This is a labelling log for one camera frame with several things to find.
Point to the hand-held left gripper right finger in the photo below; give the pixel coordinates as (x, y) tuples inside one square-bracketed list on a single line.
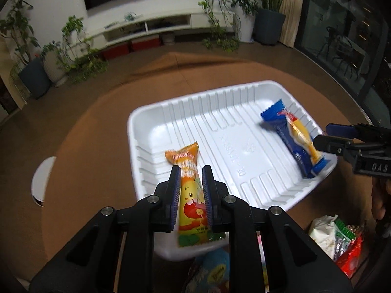
[(207, 195)]

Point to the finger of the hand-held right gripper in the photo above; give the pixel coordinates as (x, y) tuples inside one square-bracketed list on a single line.
[(339, 129), (330, 145)]

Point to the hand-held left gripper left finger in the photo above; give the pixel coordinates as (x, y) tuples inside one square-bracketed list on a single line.
[(174, 195)]

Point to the orange cartoon snack packet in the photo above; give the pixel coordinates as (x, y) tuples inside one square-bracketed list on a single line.
[(191, 207)]

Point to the blue and yellow snack packet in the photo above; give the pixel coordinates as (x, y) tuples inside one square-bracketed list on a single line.
[(282, 128)]

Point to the white plastic tray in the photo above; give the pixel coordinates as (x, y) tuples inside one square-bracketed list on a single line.
[(220, 128)]

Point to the light blue puffed snack bag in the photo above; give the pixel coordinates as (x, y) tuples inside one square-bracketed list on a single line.
[(213, 270)]

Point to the green and white snack packet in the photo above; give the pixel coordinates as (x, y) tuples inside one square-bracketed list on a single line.
[(344, 235)]

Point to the plain white snack packet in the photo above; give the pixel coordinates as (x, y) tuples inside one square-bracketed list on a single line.
[(320, 235)]

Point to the red snack packet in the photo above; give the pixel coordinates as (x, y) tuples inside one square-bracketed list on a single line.
[(351, 259)]

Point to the person's right hand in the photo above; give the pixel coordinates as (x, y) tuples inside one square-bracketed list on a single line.
[(380, 198)]

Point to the glass sliding door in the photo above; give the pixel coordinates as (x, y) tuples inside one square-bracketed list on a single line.
[(342, 30)]

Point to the large dark grey plant pot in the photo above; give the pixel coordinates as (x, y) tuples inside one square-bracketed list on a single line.
[(270, 26)]

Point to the white chair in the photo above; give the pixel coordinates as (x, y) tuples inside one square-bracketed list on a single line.
[(42, 177)]

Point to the tall white plant pot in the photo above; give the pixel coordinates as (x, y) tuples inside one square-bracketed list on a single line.
[(244, 27)]

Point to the red storage box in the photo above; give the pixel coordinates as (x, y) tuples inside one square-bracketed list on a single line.
[(146, 43), (116, 52)]

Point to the trailing vine plant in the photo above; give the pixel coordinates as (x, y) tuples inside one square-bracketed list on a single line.
[(218, 27)]

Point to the small leafy plant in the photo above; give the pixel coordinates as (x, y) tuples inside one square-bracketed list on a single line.
[(243, 1)]

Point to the white television cabinet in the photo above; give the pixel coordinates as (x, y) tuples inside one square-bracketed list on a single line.
[(158, 24)]

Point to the bushy green plant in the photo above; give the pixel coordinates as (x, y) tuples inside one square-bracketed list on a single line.
[(76, 52)]

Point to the white ribbed plant pot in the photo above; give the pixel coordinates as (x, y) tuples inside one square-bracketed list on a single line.
[(55, 68)]

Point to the dark blue plant pot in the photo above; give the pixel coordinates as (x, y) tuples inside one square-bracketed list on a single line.
[(35, 77)]

